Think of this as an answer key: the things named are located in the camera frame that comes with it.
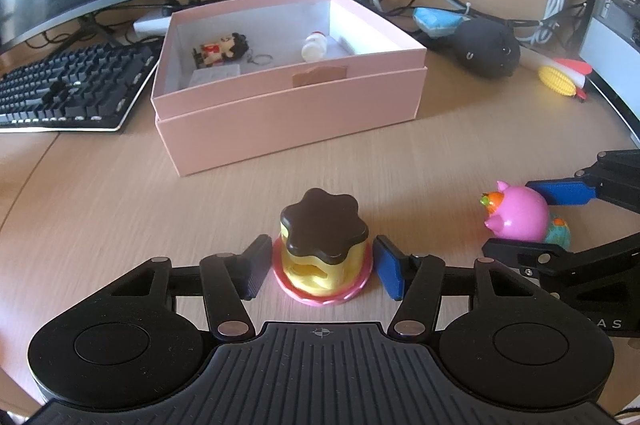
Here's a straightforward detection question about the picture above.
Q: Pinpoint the blocky figure keychain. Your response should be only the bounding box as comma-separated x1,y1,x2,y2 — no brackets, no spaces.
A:
192,33,273,68

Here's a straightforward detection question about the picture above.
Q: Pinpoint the black keyboard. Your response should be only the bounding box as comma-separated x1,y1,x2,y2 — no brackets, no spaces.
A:
0,39,162,132

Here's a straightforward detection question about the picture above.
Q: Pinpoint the pudding cake toy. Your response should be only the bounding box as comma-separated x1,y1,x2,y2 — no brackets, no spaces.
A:
272,188,373,307

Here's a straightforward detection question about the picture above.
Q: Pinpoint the pink cardboard box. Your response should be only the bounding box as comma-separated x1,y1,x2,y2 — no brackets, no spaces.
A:
152,0,427,177

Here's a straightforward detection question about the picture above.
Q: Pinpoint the small white bottle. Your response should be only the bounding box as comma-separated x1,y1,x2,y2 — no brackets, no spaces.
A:
300,32,328,63

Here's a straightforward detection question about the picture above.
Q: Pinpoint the pink pig toy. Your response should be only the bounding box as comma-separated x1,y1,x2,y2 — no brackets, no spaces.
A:
480,181,572,249

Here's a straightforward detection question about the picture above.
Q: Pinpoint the red white foam rocket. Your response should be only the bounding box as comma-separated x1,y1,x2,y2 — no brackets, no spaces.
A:
520,47,592,101

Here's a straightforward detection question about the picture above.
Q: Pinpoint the black plush toy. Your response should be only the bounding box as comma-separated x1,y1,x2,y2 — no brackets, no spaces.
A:
432,18,521,79

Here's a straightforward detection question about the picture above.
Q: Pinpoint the white power strip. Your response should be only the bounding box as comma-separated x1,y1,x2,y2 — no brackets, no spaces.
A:
134,14,171,38

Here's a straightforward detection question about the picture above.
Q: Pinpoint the yellow corn toy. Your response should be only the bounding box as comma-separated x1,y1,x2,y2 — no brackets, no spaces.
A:
537,65,577,98

